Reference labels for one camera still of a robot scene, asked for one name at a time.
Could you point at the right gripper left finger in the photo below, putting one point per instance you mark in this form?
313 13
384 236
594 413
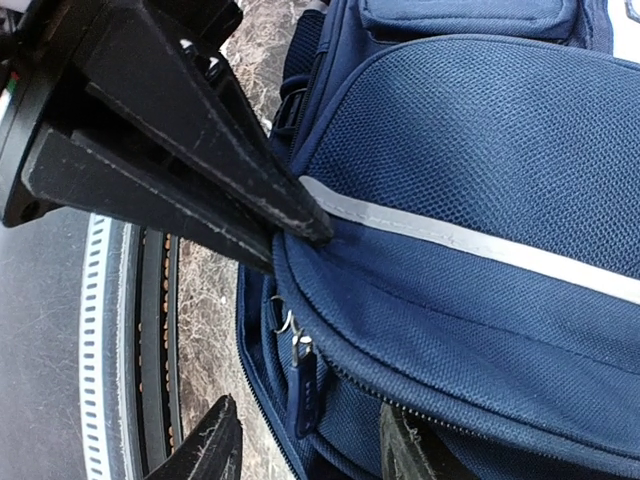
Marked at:
213 450

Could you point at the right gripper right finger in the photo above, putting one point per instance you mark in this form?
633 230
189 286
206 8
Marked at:
409 448

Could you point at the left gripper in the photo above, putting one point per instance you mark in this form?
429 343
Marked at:
90 86

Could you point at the navy blue student backpack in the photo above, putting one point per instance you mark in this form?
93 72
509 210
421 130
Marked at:
479 163

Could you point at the black front rail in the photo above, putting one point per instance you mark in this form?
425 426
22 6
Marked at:
157 374

